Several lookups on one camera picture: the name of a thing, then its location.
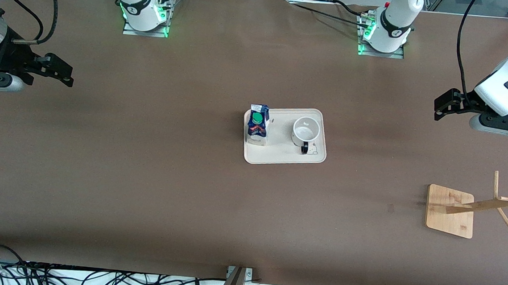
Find white cup black handle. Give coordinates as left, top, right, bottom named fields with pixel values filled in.
left=290, top=116, right=322, bottom=156

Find blue white milk carton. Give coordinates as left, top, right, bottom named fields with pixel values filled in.
left=245, top=103, right=271, bottom=147

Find wooden cup rack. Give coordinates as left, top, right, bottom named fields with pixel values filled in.
left=424, top=166, right=508, bottom=242

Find cream rabbit print tray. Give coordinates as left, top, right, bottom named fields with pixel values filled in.
left=240, top=104, right=330, bottom=169

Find brown table cover sheet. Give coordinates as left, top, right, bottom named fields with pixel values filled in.
left=0, top=0, right=508, bottom=285

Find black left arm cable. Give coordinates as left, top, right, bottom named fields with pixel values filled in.
left=452, top=0, right=480, bottom=107

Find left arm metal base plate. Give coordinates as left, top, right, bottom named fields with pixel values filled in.
left=357, top=39, right=406, bottom=60

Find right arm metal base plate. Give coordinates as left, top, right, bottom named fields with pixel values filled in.
left=122, top=15, right=170, bottom=39

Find short black base cable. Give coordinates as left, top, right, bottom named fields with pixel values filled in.
left=332, top=0, right=372, bottom=19

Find long black base cable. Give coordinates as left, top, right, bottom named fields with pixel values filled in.
left=288, top=3, right=370, bottom=29

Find tangled black floor cables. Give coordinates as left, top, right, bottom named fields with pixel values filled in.
left=0, top=243, right=228, bottom=285

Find small metal table bracket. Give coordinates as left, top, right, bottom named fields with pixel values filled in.
left=226, top=265, right=254, bottom=281

